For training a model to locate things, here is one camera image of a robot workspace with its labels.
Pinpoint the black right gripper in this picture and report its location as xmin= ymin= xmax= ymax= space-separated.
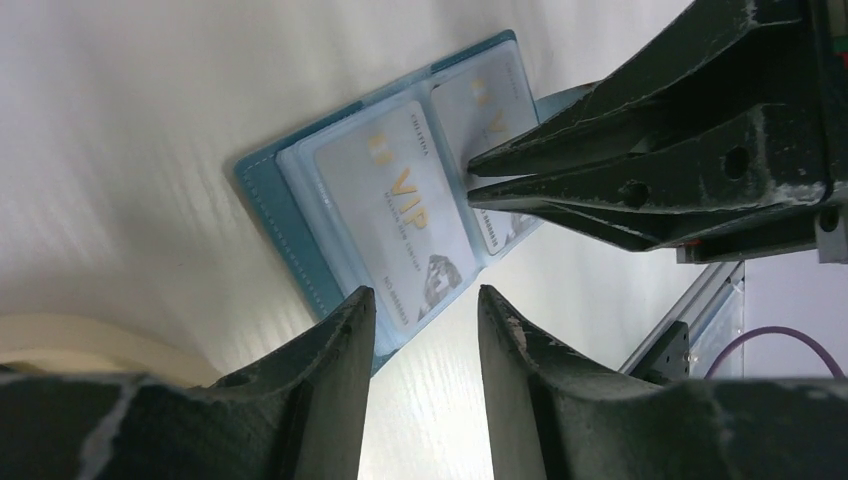
xmin=468 ymin=1 xmax=847 ymax=264

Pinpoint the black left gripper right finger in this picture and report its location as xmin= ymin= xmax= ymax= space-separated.
xmin=478 ymin=285 xmax=847 ymax=479

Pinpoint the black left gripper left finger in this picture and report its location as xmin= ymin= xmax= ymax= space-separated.
xmin=1 ymin=286 xmax=376 ymax=479

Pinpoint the blue leather card holder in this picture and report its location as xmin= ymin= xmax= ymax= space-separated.
xmin=234 ymin=30 xmax=587 ymax=369

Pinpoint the white silver card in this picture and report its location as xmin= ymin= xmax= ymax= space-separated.
xmin=429 ymin=38 xmax=538 ymax=265
xmin=314 ymin=100 xmax=477 ymax=333

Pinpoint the beige oval tray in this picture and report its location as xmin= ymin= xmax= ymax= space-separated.
xmin=1 ymin=314 xmax=222 ymax=387

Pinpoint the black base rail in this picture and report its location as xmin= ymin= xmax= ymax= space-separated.
xmin=630 ymin=321 xmax=690 ymax=386

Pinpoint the aluminium frame rail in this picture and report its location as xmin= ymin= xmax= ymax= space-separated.
xmin=620 ymin=262 xmax=745 ymax=379

